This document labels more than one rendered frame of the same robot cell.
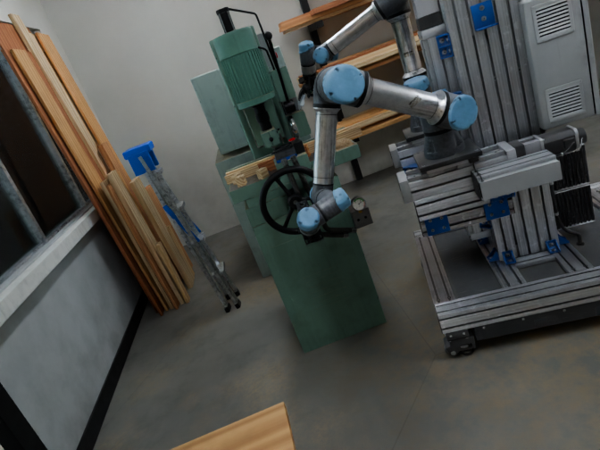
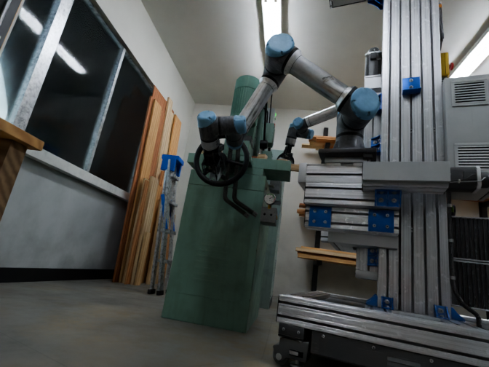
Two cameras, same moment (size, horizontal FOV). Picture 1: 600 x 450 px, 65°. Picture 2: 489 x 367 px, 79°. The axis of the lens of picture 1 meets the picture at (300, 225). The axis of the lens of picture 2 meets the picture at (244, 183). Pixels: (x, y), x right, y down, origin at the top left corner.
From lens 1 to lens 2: 1.21 m
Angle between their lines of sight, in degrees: 36
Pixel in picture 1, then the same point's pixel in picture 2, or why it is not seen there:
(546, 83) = (457, 138)
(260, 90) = not seen: hidden behind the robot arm
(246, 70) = (244, 96)
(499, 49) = (419, 111)
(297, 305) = (182, 265)
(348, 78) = (283, 39)
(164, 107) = not seen: hidden behind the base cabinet
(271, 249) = (191, 206)
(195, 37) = not seen: hidden behind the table
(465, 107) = (367, 96)
